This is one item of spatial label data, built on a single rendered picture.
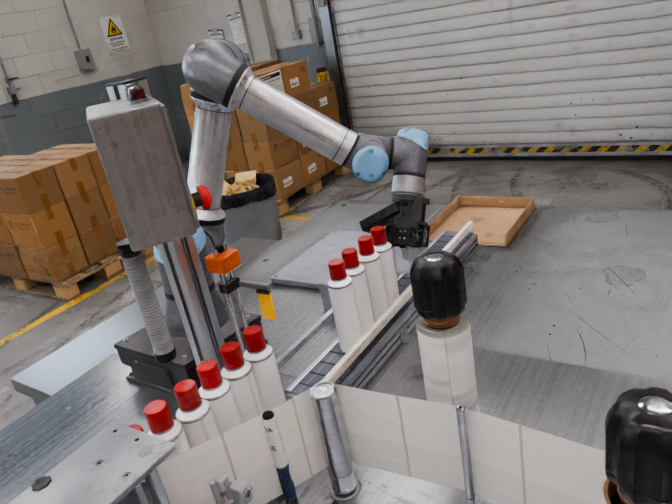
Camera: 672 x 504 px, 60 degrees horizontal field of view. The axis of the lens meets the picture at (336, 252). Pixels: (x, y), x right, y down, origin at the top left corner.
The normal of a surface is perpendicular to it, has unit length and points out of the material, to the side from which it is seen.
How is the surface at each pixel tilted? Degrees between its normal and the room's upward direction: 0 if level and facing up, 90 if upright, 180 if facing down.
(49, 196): 90
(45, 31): 90
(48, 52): 90
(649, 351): 0
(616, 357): 0
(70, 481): 0
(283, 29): 90
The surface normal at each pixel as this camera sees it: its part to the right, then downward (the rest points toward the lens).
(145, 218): 0.38, 0.30
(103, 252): 0.84, 0.13
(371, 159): -0.04, 0.35
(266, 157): -0.49, 0.42
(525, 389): -0.18, -0.90
